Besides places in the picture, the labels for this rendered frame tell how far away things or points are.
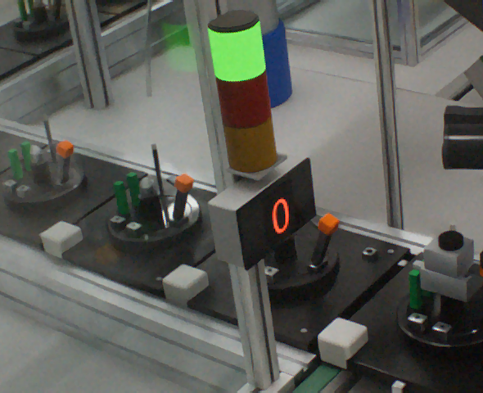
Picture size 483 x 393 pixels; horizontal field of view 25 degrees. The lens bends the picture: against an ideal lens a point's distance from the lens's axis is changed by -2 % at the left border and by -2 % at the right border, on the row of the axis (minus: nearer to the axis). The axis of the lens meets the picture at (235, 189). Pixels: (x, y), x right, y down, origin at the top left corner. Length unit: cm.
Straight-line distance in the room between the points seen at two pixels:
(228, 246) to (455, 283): 30
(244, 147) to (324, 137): 96
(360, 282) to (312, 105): 79
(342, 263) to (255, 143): 42
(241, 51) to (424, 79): 122
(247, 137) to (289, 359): 35
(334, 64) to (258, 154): 126
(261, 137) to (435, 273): 31
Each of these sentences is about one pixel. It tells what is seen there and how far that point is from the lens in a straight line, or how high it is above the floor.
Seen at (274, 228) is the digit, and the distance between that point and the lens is 114.
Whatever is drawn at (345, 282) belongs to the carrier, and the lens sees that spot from 144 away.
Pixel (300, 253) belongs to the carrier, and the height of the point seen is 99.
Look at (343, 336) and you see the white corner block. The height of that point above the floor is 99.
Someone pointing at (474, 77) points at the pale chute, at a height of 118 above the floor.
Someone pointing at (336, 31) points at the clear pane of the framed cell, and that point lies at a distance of 240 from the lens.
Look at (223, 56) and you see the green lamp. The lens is 105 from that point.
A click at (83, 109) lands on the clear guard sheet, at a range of 98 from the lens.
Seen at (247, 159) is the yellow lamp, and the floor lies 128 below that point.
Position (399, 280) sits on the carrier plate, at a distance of 143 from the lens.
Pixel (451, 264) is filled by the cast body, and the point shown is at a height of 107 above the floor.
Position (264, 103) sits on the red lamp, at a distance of 108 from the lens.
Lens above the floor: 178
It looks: 29 degrees down
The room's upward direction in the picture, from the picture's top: 9 degrees counter-clockwise
